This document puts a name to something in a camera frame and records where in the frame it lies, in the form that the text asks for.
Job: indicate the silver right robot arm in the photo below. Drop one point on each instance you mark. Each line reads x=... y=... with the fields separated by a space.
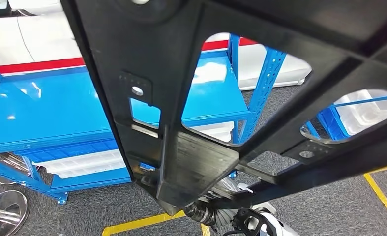
x=274 y=224

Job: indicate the white car with red stripe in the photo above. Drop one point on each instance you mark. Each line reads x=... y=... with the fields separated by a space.
x=43 y=35

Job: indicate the blue metal shelf rack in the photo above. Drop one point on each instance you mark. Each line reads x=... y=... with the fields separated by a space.
x=50 y=107
x=311 y=129

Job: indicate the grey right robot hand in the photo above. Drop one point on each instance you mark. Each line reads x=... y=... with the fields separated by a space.
x=199 y=213

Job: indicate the blue plastic crate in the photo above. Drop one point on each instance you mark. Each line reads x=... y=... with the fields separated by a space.
x=331 y=122

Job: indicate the black plastic panel part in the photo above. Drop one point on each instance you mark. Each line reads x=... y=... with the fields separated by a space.
x=167 y=65

